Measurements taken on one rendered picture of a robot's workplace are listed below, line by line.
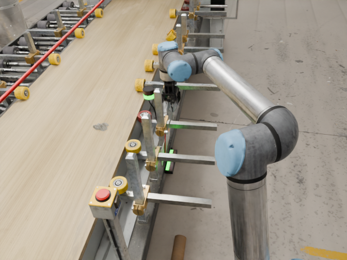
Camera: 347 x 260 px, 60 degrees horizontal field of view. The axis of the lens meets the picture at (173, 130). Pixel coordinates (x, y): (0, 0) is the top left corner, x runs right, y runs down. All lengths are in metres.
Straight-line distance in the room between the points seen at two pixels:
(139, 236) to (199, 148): 1.50
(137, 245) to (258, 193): 0.73
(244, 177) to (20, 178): 1.09
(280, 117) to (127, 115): 1.06
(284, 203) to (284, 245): 0.35
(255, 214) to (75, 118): 1.23
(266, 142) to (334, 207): 1.83
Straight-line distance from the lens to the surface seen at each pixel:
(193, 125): 1.70
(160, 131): 1.67
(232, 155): 0.78
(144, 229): 1.47
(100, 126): 1.70
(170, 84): 1.41
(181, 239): 2.15
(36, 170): 1.59
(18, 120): 1.96
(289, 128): 0.86
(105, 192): 0.94
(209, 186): 2.50
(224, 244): 2.23
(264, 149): 0.81
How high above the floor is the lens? 1.94
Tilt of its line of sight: 40 degrees down
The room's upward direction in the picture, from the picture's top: 4 degrees counter-clockwise
